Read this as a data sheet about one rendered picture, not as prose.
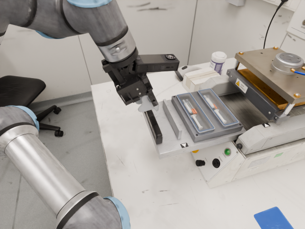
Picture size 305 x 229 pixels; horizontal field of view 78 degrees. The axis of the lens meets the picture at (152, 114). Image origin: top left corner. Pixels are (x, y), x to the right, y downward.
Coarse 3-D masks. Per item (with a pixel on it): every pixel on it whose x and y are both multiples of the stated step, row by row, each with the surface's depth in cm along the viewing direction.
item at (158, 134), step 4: (144, 112) 66; (148, 112) 61; (152, 112) 61; (148, 116) 60; (152, 116) 59; (152, 120) 58; (156, 120) 58; (152, 124) 57; (156, 124) 57; (152, 128) 57; (156, 128) 56; (156, 132) 55; (160, 132) 55; (156, 136) 54; (160, 136) 54; (156, 140) 55; (160, 140) 56
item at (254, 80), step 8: (240, 72) 69; (248, 72) 68; (248, 80) 65; (256, 80) 65; (256, 88) 63; (264, 88) 62; (272, 96) 59; (280, 96) 59; (280, 104) 56; (296, 104) 58; (304, 104) 60
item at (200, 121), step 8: (184, 96) 67; (192, 96) 67; (184, 104) 64; (192, 104) 64; (192, 112) 61; (200, 112) 61; (192, 120) 59; (200, 120) 59; (208, 120) 59; (200, 128) 57; (208, 128) 57
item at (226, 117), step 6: (198, 90) 70; (204, 90) 70; (210, 90) 70; (204, 96) 67; (210, 96) 67; (216, 96) 67; (210, 102) 65; (216, 102) 65; (216, 108) 63; (222, 108) 63; (216, 114) 61; (222, 114) 61; (228, 114) 61; (222, 120) 59; (228, 120) 59; (234, 120) 59
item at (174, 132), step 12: (168, 108) 62; (168, 120) 63; (180, 120) 63; (168, 132) 60; (180, 132) 56; (240, 132) 60; (156, 144) 57; (168, 144) 56; (192, 144) 56; (204, 144) 58; (216, 144) 60; (168, 156) 56
